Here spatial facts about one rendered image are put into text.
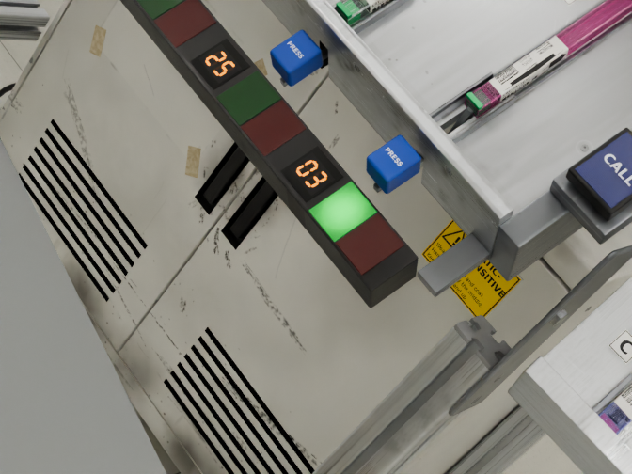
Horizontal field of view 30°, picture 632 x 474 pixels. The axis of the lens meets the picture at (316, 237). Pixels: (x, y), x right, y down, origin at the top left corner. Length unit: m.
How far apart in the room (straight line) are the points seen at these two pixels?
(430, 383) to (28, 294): 0.31
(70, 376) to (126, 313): 0.81
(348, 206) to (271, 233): 0.49
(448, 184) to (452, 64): 0.09
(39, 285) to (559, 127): 0.36
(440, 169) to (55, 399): 0.32
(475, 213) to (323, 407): 0.52
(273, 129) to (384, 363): 0.45
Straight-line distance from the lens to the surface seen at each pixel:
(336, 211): 0.78
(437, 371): 0.82
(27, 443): 0.59
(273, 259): 1.27
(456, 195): 0.79
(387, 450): 0.86
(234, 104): 0.83
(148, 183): 1.38
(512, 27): 0.85
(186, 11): 0.87
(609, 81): 0.84
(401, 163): 0.78
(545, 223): 0.77
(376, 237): 0.78
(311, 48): 0.83
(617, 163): 0.76
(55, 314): 0.65
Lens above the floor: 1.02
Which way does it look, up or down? 29 degrees down
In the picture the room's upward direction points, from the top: 40 degrees clockwise
